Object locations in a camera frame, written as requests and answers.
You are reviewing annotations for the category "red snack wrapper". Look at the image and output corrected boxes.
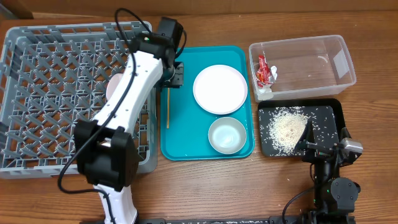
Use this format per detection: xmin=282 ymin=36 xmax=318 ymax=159
xmin=256 ymin=55 xmax=278 ymax=93

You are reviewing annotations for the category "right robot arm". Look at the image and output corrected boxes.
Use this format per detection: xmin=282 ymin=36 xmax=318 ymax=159
xmin=295 ymin=121 xmax=363 ymax=223

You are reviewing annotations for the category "grey bowl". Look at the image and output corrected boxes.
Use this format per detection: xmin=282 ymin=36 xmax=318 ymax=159
xmin=208 ymin=117 xmax=247 ymax=155

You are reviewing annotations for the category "clear plastic waste bin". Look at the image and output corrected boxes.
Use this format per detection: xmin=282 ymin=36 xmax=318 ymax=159
xmin=249 ymin=35 xmax=356 ymax=102

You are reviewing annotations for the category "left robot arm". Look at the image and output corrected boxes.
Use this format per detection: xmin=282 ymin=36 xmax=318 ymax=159
xmin=73 ymin=17 xmax=186 ymax=223

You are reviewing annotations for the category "wooden chopstick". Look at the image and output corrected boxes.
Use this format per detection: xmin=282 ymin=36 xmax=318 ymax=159
xmin=166 ymin=88 xmax=170 ymax=129

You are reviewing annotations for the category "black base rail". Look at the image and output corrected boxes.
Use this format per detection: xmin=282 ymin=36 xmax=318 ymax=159
xmin=79 ymin=215 xmax=355 ymax=224

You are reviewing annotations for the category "pile of white rice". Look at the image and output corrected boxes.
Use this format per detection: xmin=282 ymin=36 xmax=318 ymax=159
xmin=259 ymin=106 xmax=338 ymax=156

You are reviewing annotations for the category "black rectangular tray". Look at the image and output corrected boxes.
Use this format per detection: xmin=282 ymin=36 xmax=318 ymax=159
xmin=257 ymin=98 xmax=345 ymax=157

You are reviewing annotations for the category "pink small bowl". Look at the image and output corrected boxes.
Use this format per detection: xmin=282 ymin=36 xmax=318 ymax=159
xmin=106 ymin=73 xmax=123 ymax=101

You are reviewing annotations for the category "white round plate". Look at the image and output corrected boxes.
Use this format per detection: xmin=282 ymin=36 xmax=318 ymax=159
xmin=193 ymin=65 xmax=248 ymax=115

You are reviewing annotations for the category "grey plastic dish rack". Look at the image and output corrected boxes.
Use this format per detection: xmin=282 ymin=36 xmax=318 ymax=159
xmin=1 ymin=21 xmax=152 ymax=179

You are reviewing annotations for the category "teal plastic serving tray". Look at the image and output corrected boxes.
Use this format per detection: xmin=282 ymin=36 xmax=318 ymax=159
xmin=160 ymin=45 xmax=255 ymax=161

